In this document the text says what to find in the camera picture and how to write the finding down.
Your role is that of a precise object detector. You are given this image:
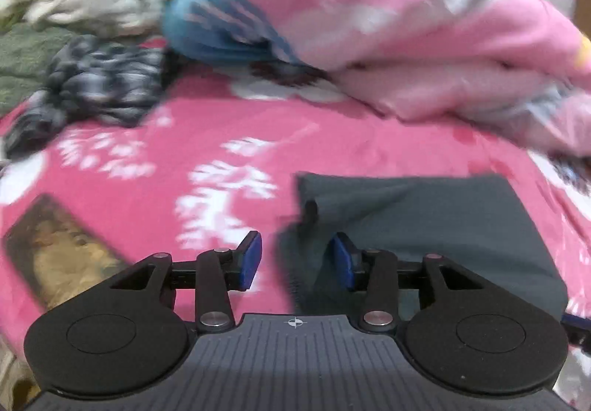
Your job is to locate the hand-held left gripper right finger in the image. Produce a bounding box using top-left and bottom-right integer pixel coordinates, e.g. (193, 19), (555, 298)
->
(327, 232), (487, 333)

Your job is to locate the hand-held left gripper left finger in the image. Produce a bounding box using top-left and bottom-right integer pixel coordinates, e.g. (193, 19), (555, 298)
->
(109, 230), (263, 333)

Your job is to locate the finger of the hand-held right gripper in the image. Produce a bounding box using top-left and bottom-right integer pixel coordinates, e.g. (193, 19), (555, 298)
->
(560, 312), (591, 349)

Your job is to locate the dark grey garment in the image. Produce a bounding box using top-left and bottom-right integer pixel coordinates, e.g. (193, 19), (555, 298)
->
(274, 171), (570, 326)

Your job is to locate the pink printed bed sheet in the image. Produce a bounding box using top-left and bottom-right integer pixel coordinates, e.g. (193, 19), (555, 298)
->
(0, 36), (591, 411)

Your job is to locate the black and white plaid garment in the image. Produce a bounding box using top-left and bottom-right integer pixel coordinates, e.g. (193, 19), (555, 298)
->
(2, 34), (177, 159)

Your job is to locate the pink white grey quilt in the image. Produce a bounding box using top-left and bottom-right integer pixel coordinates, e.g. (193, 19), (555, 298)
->
(222, 0), (591, 162)

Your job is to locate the green patterned cloth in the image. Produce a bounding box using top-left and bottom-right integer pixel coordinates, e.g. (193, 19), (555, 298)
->
(0, 22), (83, 116)

